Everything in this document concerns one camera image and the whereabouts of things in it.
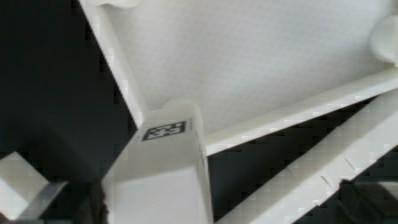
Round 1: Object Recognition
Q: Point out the white front fence rail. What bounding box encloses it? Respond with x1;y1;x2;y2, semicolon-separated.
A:
215;89;398;224

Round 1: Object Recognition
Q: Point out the white desk leg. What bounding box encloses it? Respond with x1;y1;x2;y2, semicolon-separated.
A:
101;99;213;224
0;153;52;221

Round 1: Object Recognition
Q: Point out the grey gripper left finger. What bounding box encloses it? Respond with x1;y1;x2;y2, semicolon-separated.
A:
14;179;112;224

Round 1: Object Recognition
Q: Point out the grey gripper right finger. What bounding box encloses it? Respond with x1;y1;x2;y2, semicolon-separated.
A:
334;181;398;224

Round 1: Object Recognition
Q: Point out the white desk top tray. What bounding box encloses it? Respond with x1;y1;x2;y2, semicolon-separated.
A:
78;0;398;153

